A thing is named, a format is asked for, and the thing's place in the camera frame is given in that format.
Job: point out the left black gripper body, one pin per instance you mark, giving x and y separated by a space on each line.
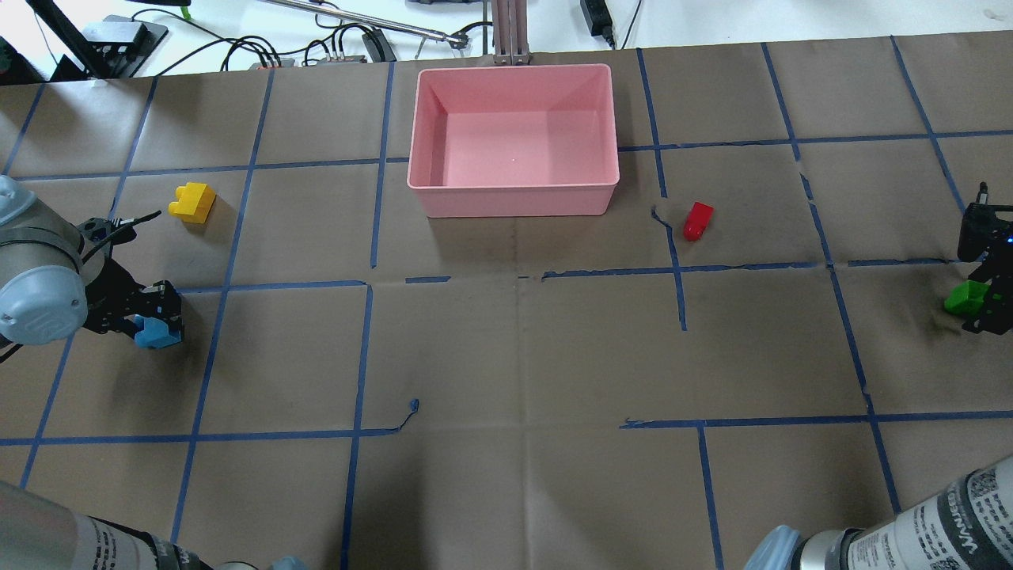
113 290

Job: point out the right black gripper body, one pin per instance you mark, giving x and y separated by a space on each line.
1000 277

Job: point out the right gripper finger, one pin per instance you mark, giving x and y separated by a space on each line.
980 280
975 323

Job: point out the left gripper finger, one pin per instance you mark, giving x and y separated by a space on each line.
167 307
131 325

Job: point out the green toy block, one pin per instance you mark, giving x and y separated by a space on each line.
966 299

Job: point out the blue toy block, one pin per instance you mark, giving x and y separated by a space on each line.
153 333

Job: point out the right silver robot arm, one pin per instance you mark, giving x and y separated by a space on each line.
923 481

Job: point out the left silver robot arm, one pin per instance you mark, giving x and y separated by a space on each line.
57 278

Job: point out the pink plastic box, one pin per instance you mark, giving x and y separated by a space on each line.
526 141

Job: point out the yellow toy block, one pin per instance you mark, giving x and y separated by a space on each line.
193 203

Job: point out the red toy block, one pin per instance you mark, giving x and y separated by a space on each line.
697 221

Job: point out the metal rod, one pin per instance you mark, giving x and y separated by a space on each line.
454 39

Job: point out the black power adapter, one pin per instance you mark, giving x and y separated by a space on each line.
598 20

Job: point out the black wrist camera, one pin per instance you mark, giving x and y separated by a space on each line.
981 226

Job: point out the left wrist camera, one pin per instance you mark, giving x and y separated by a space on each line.
95 229

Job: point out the aluminium frame post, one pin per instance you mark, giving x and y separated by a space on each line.
510 33

